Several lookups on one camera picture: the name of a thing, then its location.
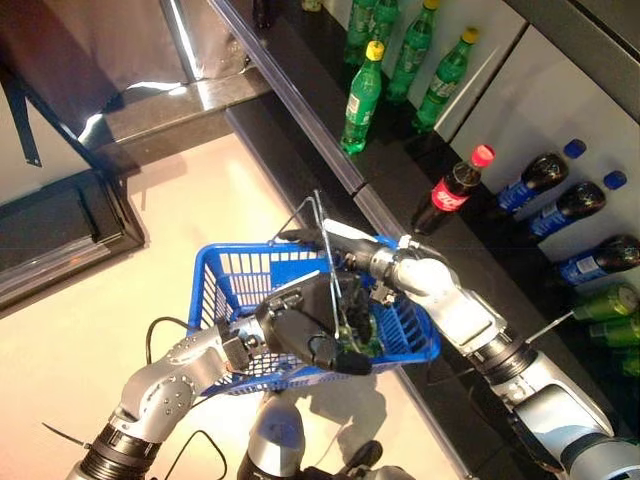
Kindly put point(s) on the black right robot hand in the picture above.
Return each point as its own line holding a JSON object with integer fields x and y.
{"x": 360, "y": 250}

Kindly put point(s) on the blue plastic shopping basket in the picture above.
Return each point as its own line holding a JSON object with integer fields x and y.
{"x": 240, "y": 270}

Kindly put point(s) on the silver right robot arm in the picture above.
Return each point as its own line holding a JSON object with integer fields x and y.
{"x": 450, "y": 300}

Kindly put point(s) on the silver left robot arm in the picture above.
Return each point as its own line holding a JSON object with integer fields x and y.
{"x": 165, "y": 390}

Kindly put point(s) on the green soda can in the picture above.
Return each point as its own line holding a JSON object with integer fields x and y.
{"x": 605, "y": 301}
{"x": 617, "y": 330}
{"x": 367, "y": 345}
{"x": 627, "y": 362}

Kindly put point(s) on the green Sprite bottle yellow cap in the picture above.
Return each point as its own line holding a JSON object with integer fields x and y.
{"x": 357, "y": 27}
{"x": 445, "y": 80}
{"x": 412, "y": 52}
{"x": 386, "y": 15}
{"x": 362, "y": 100}

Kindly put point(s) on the small Pepsi bottle blue cap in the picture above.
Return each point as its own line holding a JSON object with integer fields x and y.
{"x": 600, "y": 260}
{"x": 570, "y": 207}
{"x": 535, "y": 180}

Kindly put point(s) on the small yellow tea bottle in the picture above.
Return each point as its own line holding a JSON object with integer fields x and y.
{"x": 312, "y": 4}

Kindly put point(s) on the perforated dark shelf upright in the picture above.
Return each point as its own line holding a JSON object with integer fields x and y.
{"x": 60, "y": 120}

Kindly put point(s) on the black shelf board clear rail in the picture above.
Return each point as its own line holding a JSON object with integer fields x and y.
{"x": 475, "y": 260}
{"x": 440, "y": 400}
{"x": 300, "y": 90}
{"x": 280, "y": 165}

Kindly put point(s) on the black metal post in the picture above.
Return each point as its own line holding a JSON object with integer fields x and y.
{"x": 180, "y": 35}

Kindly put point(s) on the dark shelf base frame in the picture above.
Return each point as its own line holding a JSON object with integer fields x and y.
{"x": 55, "y": 225}

